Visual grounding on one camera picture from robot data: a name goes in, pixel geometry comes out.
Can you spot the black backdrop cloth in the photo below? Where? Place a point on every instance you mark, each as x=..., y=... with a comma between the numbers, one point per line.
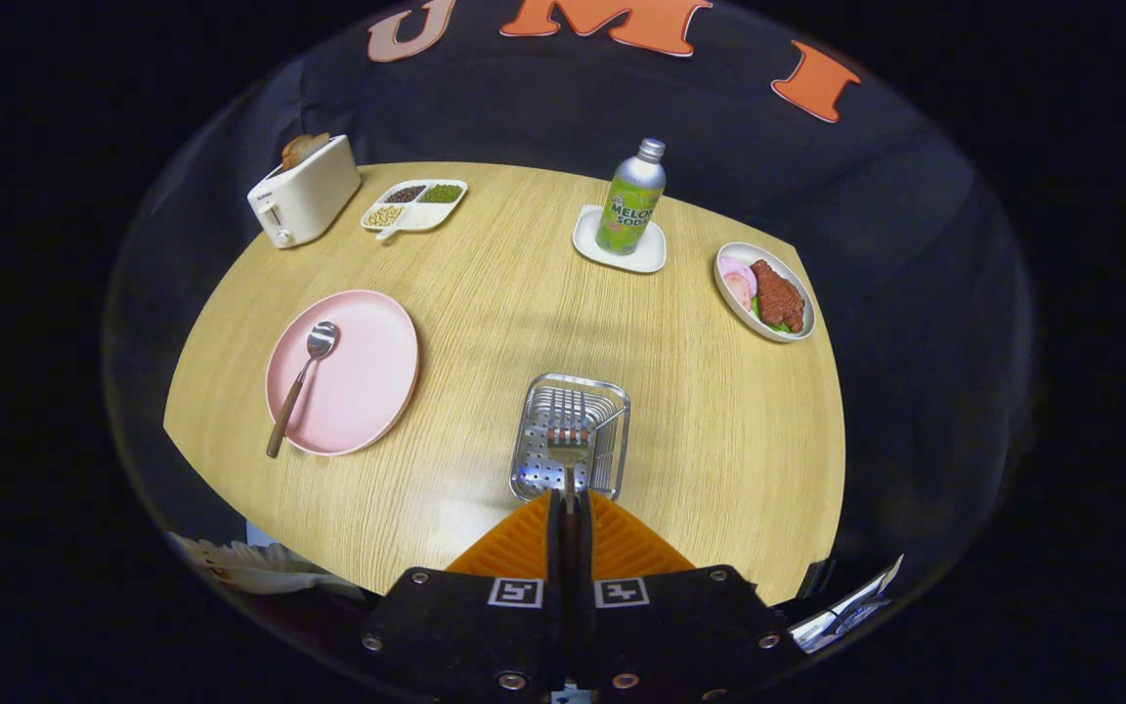
x=524, y=108

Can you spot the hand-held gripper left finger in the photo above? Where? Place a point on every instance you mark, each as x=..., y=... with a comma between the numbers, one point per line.
x=554, y=552

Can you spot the red-brown meat piece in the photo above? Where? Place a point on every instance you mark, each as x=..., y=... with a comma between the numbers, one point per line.
x=778, y=298

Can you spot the white food bowl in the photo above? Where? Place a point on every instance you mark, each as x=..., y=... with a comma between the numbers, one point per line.
x=741, y=248

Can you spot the white printed cloth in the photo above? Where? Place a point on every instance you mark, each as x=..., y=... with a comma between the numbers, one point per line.
x=260, y=567

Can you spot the pink ham slices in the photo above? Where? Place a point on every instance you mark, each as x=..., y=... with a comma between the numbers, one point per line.
x=737, y=279

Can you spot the green soda bottle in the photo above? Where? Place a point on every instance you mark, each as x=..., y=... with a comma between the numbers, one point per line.
x=631, y=205

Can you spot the white square coaster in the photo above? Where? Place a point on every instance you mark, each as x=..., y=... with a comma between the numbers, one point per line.
x=587, y=244

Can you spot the toasted bread slice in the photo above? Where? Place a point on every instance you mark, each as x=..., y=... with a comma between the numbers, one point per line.
x=316, y=145
x=293, y=152

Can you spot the white toaster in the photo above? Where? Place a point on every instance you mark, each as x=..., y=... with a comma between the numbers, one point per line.
x=309, y=196

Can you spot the pink plate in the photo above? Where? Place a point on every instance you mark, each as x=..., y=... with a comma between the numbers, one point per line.
x=358, y=381

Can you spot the white divided dish with beans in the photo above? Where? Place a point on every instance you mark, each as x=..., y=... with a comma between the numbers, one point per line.
x=416, y=220

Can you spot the metal cutlery basket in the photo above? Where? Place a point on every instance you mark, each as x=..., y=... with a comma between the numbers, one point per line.
x=539, y=469

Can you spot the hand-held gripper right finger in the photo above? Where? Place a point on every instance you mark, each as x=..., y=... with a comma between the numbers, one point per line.
x=586, y=552

